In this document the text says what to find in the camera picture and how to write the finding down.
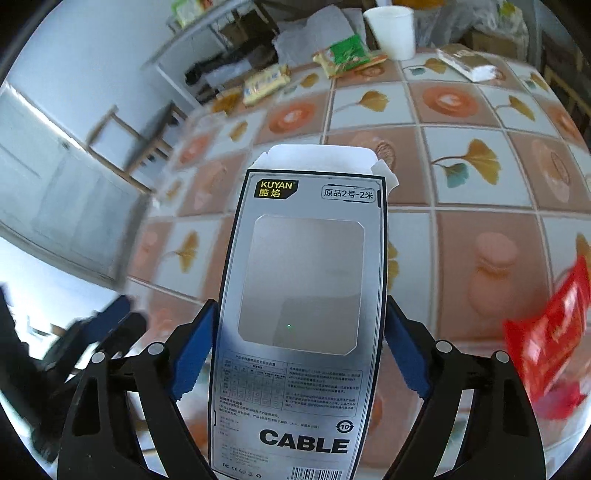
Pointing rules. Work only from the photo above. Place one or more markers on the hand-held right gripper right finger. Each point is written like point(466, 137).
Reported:
point(406, 350)

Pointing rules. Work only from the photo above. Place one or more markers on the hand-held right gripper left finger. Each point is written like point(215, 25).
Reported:
point(194, 355)

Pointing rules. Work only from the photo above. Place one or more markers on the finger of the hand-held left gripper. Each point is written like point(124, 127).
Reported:
point(115, 323)

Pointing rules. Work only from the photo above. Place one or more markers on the pale blue cardboard box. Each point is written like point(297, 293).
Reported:
point(300, 392)

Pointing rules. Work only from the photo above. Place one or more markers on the leaf patterned tablecloth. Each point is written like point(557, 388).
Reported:
point(461, 240)

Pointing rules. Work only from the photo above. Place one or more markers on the white door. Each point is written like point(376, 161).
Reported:
point(69, 194)

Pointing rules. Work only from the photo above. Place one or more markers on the red and white bag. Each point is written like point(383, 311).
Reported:
point(549, 337)

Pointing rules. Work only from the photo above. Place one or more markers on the small yellow sachet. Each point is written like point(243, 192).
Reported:
point(228, 100)

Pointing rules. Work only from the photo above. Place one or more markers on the black bag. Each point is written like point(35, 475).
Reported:
point(212, 64)

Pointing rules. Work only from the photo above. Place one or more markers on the yellow packet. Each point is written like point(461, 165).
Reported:
point(265, 83)

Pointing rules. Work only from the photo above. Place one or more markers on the flat white box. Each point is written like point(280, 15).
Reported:
point(461, 60)

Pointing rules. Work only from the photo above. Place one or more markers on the small green packet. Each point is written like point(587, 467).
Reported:
point(348, 53)

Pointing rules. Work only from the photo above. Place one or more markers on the white side table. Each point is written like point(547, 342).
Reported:
point(203, 32)

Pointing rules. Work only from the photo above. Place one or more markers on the white paper cup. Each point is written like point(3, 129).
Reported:
point(390, 32)

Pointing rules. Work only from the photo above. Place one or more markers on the green and white food packet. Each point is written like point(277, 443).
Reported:
point(187, 10)

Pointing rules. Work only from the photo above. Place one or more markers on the brown cardboard box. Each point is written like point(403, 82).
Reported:
point(249, 27)

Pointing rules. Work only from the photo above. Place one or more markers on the grey plastic bag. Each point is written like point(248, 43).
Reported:
point(434, 23)

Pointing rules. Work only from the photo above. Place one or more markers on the large white plastic bag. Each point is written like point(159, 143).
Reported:
point(318, 27)

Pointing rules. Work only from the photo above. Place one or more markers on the white printed plastic bag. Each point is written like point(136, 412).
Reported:
point(508, 18)

